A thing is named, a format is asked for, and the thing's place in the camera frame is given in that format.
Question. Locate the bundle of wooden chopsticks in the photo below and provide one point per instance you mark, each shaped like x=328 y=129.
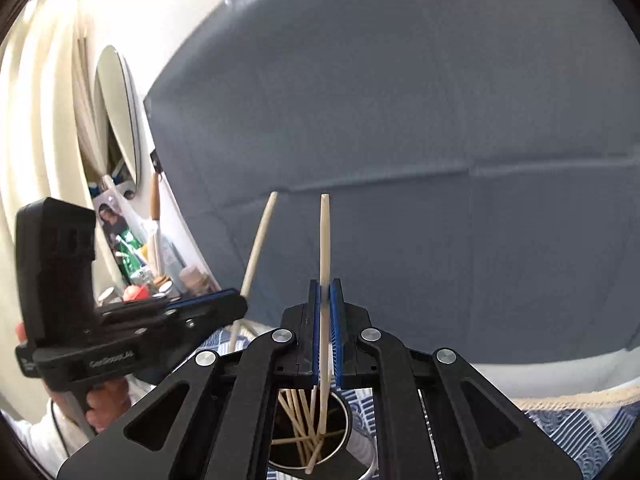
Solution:
x=295 y=425

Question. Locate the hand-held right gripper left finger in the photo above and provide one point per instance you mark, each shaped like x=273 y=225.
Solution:
x=240 y=385

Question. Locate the black steel tumbler cup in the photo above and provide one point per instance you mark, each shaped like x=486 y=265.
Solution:
x=342 y=422

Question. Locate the person's left hand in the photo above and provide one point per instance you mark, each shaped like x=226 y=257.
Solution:
x=107 y=402

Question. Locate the blue patterned tablecloth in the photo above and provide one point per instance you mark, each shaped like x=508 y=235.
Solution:
x=575 y=435

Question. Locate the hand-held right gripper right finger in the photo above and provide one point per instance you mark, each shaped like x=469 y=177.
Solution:
x=405 y=385

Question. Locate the grey backdrop cloth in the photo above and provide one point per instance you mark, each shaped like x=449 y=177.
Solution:
x=425 y=135

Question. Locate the red container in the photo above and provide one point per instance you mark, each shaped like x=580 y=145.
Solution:
x=136 y=293

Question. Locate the person's left forearm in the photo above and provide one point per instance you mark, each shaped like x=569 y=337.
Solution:
x=40 y=435

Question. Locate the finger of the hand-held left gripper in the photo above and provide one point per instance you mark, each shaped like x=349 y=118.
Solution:
x=220 y=312

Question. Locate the oval wall mirror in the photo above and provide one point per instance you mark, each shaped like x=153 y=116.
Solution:
x=117 y=120

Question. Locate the small photo print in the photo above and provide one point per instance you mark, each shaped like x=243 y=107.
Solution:
x=112 y=217

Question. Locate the tapered wooden chopstick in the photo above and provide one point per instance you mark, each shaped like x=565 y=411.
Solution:
x=260 y=245
x=325 y=240

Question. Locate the brown jar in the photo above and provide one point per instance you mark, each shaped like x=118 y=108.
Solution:
x=199 y=281

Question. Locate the cream curtain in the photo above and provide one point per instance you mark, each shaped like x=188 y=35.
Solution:
x=45 y=110

